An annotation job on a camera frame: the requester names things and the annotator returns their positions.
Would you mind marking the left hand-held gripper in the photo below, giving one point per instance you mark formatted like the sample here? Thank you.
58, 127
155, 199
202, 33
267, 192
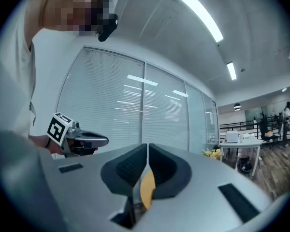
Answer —
56, 129

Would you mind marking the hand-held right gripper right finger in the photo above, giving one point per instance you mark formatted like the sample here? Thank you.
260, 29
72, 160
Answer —
203, 182

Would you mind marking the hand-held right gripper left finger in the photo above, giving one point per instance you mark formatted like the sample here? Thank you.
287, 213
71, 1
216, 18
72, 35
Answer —
82, 190

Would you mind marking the person's left forearm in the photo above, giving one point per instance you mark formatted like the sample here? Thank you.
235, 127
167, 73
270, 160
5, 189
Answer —
41, 142

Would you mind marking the person's left hand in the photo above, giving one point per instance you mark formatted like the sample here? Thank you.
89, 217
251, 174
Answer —
77, 150

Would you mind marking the yellow flower bouquet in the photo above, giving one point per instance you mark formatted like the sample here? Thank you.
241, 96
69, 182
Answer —
213, 153

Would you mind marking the white window blind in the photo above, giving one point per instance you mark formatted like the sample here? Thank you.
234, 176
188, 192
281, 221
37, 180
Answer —
165, 110
101, 100

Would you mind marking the white box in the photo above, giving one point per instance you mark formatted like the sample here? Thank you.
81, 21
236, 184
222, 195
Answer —
232, 137

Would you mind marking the white rectangular desk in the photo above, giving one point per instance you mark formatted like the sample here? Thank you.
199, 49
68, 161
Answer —
244, 142

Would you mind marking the glass partition panel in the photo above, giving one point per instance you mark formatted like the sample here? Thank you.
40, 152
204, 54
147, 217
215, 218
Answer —
198, 120

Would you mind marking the black metal railing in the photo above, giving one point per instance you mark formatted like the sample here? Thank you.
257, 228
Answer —
241, 124

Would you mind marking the black office chair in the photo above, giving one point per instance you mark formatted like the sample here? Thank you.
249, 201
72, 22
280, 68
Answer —
264, 128

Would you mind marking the black pendant lamp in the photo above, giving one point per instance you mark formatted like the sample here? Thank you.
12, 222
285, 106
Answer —
237, 106

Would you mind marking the person's white shirt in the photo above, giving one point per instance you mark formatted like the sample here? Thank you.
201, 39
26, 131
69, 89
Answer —
12, 69

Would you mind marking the short ceiling light strip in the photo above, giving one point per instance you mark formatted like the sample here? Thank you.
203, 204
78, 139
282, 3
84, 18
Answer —
231, 70

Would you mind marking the person's head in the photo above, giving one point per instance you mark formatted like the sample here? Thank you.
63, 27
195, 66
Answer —
70, 8

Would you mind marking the long ceiling light strip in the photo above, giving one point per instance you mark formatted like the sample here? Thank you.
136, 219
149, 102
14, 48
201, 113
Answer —
200, 14

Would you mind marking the black head-worn camera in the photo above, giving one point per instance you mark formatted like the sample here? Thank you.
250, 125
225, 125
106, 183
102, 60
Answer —
108, 26

